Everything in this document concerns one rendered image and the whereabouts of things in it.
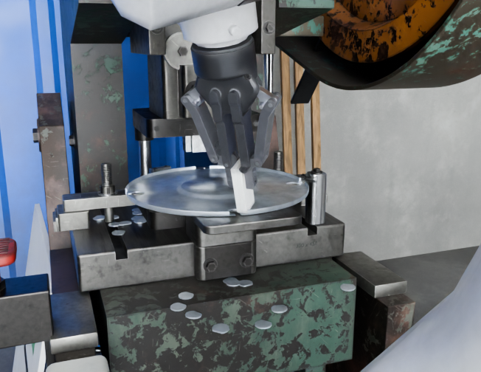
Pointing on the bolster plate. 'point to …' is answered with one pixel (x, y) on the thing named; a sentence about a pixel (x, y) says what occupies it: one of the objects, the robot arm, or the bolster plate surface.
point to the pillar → (144, 157)
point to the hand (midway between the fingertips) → (243, 186)
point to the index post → (316, 198)
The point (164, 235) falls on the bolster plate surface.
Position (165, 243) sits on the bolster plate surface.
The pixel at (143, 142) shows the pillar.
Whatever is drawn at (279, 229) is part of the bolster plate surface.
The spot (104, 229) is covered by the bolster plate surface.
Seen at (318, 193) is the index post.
